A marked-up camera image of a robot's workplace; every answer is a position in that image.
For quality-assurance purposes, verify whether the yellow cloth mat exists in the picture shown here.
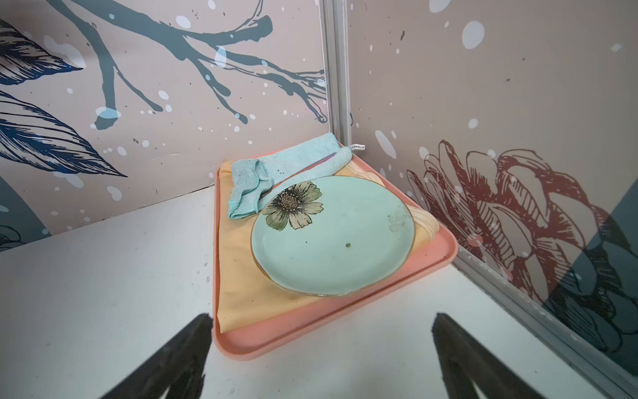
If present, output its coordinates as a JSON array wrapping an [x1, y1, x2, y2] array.
[[217, 158, 434, 333]]

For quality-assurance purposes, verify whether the pink plastic tray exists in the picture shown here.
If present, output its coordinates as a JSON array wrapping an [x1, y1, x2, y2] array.
[[214, 168, 459, 360]]

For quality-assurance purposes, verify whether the teal folded cloth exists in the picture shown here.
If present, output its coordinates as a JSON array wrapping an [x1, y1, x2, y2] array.
[[228, 133, 352, 219]]

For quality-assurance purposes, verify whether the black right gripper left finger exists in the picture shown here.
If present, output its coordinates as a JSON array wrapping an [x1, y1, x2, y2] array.
[[104, 314, 214, 399]]

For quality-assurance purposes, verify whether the mint green flower plate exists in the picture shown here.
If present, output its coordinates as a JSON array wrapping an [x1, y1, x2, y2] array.
[[251, 176, 415, 297]]

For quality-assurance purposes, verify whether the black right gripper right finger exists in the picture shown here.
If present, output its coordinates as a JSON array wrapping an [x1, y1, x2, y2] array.
[[432, 314, 542, 398]]

